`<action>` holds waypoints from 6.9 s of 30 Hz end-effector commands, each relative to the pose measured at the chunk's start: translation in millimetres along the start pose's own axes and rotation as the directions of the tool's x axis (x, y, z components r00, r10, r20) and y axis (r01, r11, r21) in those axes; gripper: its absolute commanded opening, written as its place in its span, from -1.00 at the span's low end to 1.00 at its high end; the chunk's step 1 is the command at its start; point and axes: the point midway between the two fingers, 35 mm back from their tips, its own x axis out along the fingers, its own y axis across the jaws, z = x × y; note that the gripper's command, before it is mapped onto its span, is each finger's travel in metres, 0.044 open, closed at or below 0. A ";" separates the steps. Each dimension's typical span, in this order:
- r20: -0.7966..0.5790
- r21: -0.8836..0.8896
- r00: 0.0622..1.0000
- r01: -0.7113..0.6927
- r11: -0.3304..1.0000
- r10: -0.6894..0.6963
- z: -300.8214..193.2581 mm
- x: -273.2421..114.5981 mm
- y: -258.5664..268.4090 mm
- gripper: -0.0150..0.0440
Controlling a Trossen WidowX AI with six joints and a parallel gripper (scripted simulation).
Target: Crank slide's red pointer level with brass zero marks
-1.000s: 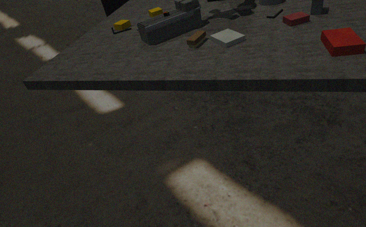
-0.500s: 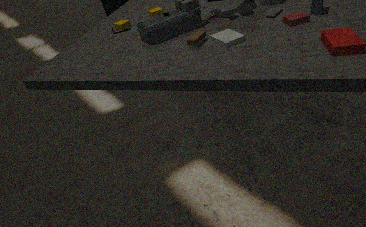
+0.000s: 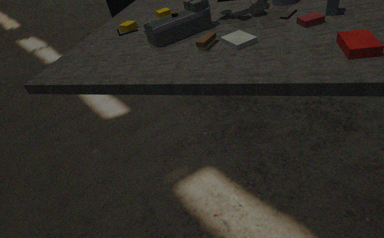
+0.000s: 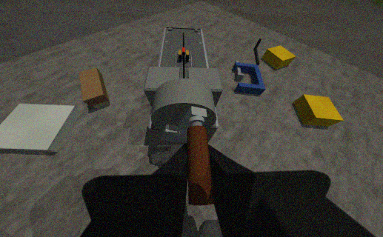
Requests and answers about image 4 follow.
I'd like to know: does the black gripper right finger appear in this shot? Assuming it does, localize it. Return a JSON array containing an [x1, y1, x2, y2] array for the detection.
[[208, 145, 331, 237]]

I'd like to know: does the yellow block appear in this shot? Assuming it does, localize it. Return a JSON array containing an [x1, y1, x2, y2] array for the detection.
[[262, 45, 296, 70], [294, 94, 344, 127]]

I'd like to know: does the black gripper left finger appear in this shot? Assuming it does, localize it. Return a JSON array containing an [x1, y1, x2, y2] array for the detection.
[[81, 143, 188, 237]]

